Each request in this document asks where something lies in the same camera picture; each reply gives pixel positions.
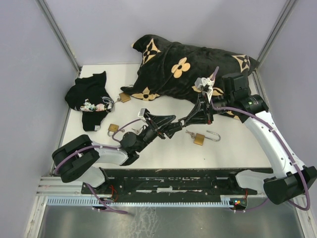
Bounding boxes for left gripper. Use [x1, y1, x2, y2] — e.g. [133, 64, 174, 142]
[135, 112, 182, 153]

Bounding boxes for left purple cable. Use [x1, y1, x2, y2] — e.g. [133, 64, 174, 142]
[53, 118, 143, 214]

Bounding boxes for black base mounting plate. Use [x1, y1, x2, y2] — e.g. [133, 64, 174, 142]
[95, 169, 258, 201]

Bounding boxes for purple cable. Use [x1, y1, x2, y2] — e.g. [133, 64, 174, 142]
[53, 118, 143, 214]
[210, 66, 312, 213]

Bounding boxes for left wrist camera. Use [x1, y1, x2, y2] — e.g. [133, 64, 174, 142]
[138, 108, 148, 122]

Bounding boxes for silver keys of large padlock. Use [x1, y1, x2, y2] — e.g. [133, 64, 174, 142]
[186, 130, 196, 139]

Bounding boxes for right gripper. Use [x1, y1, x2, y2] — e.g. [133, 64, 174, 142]
[184, 91, 233, 124]

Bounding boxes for slotted cable duct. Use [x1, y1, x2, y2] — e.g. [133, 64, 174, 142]
[47, 194, 248, 207]

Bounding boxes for black floral pillow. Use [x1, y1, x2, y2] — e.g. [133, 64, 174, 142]
[121, 35, 259, 104]

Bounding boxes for black padlock shackle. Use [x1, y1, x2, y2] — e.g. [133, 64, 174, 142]
[172, 120, 184, 135]

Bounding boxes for large brass padlock long shackle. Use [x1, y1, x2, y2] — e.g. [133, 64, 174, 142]
[193, 130, 221, 146]

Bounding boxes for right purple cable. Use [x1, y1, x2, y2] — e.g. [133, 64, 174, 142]
[210, 66, 312, 213]

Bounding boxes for medium brass padlock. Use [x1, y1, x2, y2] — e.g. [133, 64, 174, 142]
[107, 123, 125, 137]

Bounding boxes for brass padlock near pillow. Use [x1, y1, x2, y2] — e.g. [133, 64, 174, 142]
[116, 92, 131, 103]

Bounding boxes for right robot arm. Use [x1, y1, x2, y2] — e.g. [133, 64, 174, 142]
[184, 73, 317, 211]

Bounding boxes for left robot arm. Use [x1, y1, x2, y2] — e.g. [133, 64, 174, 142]
[52, 108, 176, 193]

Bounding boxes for black printed garment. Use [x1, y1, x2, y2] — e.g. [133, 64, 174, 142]
[65, 71, 114, 131]

